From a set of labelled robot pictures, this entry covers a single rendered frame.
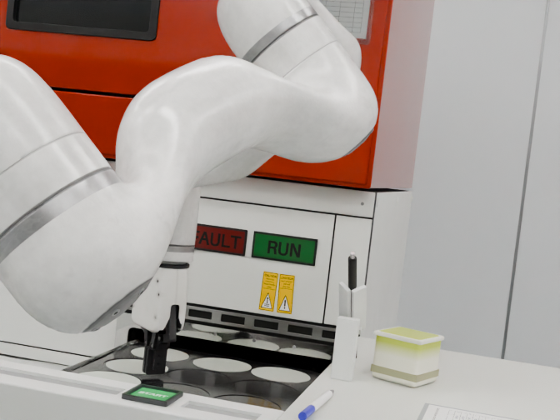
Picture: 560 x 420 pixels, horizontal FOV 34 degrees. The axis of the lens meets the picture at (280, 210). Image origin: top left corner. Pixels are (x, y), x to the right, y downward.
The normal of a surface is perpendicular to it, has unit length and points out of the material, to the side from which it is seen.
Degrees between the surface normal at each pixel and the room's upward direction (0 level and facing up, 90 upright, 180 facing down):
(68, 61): 90
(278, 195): 90
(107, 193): 53
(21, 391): 90
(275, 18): 80
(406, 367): 90
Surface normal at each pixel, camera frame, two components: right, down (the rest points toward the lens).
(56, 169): 0.41, -0.33
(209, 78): 0.36, -0.69
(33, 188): 0.17, -0.15
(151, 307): -0.82, -0.07
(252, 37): -0.43, 0.29
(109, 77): -0.24, 0.03
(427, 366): 0.81, 0.12
